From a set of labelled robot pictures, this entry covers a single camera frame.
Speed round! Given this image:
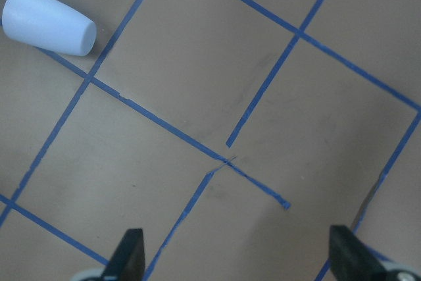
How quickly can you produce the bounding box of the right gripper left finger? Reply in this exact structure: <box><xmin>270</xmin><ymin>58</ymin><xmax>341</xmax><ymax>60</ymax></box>
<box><xmin>100</xmin><ymin>228</ymin><xmax>145</xmax><ymax>281</ymax></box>

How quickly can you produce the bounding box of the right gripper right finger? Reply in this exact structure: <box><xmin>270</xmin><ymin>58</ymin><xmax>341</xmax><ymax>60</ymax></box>
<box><xmin>329</xmin><ymin>225</ymin><xmax>387</xmax><ymax>281</ymax></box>

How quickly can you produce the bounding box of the light blue plastic cup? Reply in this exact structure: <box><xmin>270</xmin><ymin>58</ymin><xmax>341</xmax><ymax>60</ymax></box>
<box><xmin>1</xmin><ymin>0</ymin><xmax>97</xmax><ymax>56</ymax></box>

